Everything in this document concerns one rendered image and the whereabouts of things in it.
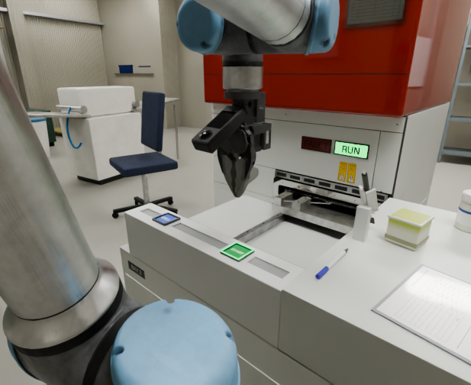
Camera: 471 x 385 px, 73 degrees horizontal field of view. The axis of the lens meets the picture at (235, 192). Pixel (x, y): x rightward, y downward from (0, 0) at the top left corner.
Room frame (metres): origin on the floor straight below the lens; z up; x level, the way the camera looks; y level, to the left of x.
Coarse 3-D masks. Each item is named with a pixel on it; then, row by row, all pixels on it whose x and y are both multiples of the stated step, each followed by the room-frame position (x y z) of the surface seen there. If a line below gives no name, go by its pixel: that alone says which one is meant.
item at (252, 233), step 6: (276, 216) 1.06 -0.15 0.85; (282, 216) 1.08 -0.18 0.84; (288, 216) 1.10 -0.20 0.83; (264, 222) 1.01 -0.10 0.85; (270, 222) 1.02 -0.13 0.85; (276, 222) 1.05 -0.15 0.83; (252, 228) 0.96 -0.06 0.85; (258, 228) 0.96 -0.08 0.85; (264, 228) 0.99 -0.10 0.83; (240, 234) 0.92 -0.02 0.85; (246, 234) 0.92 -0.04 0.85; (252, 234) 0.94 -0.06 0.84; (258, 234) 0.96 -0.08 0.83; (240, 240) 0.90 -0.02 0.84; (246, 240) 0.92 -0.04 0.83
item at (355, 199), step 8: (280, 184) 1.22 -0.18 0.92; (288, 184) 1.20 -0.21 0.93; (296, 184) 1.17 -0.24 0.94; (304, 184) 1.15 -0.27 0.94; (280, 192) 1.24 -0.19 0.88; (312, 192) 1.12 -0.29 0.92; (320, 192) 1.10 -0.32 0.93; (328, 192) 1.08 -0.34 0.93; (336, 192) 1.06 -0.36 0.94; (344, 200) 1.04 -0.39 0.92; (352, 200) 1.02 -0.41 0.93; (360, 200) 1.00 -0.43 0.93; (328, 208) 1.09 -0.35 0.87; (352, 216) 1.02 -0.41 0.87
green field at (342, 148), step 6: (336, 144) 1.09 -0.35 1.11; (342, 144) 1.07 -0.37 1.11; (348, 144) 1.06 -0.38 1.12; (354, 144) 1.04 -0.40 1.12; (336, 150) 1.08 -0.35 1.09; (342, 150) 1.07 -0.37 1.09; (348, 150) 1.06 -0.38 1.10; (354, 150) 1.04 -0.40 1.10; (360, 150) 1.03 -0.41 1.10; (366, 150) 1.02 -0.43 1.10; (354, 156) 1.04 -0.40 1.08; (360, 156) 1.03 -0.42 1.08
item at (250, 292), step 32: (128, 224) 0.84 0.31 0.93; (192, 224) 0.77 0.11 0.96; (160, 256) 0.74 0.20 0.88; (192, 256) 0.65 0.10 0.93; (224, 256) 0.61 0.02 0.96; (256, 256) 0.61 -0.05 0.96; (192, 288) 0.66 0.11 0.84; (224, 288) 0.58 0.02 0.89; (256, 288) 0.53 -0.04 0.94; (256, 320) 0.52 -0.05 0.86
